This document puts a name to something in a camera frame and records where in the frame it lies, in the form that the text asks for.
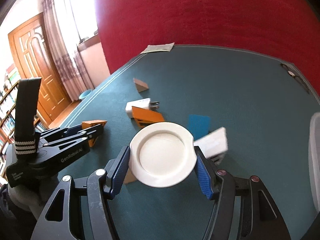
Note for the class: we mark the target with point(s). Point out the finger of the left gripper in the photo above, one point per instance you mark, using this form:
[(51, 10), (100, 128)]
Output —
[(60, 133), (50, 143)]

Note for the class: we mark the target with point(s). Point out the brown wooden door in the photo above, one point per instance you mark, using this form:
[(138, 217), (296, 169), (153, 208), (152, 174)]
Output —
[(32, 57)]

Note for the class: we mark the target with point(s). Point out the orange striped wedge block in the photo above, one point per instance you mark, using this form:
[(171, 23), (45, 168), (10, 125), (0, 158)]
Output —
[(145, 117), (93, 129)]

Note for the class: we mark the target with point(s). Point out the pink patterned curtain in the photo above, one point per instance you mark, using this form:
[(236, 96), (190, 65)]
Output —
[(63, 39)]

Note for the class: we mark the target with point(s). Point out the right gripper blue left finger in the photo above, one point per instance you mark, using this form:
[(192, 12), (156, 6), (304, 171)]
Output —
[(116, 170)]

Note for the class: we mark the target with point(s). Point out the grey gloved left hand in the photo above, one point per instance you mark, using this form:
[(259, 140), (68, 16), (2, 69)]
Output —
[(33, 197)]

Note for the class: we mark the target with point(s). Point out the blue wedge block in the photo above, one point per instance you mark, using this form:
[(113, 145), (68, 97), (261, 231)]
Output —
[(198, 125)]

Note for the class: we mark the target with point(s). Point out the small brown wooden wedge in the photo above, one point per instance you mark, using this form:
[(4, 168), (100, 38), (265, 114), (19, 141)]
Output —
[(140, 85)]

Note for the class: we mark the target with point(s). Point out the black wristwatch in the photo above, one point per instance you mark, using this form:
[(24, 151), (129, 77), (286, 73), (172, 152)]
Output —
[(296, 77)]

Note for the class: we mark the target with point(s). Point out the red fabric sofa back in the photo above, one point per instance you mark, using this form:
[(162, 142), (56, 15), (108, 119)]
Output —
[(286, 29)]

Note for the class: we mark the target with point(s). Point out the clear plastic bowl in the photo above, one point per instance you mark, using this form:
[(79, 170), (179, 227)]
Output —
[(313, 158)]

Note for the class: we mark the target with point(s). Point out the white paper card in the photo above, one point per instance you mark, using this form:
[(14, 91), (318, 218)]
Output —
[(158, 48)]

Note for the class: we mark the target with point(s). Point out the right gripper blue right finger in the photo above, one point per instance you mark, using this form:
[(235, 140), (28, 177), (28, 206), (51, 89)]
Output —
[(206, 176)]

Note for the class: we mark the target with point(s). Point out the white round plate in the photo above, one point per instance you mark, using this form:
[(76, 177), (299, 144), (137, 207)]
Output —
[(162, 154)]

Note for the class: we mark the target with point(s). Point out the white striped block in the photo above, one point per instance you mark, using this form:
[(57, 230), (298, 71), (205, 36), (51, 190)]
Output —
[(214, 146)]

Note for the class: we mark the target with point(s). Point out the white power adapter plug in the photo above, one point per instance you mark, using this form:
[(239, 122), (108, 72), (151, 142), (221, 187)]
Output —
[(145, 103)]

